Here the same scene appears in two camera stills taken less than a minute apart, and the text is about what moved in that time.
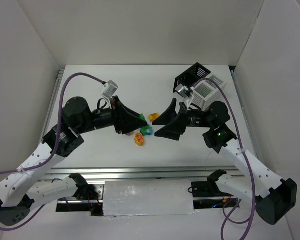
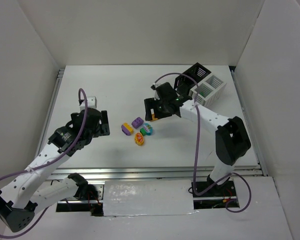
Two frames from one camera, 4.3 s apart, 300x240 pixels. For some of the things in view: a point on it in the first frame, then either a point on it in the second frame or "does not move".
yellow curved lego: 152,116 does not move
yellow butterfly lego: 139,139 does not move
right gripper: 182,120 -> 150,107
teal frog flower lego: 146,130 does not move
